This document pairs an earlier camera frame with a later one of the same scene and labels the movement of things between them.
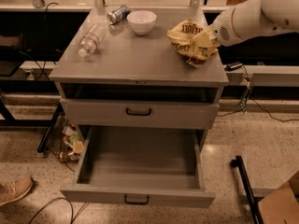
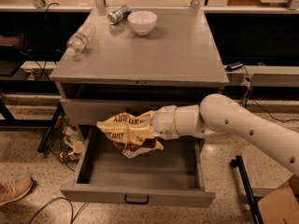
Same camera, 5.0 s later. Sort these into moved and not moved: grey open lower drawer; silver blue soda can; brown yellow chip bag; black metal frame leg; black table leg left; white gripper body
Moved: brown yellow chip bag; white gripper body
Not moved: black metal frame leg; black table leg left; grey open lower drawer; silver blue soda can
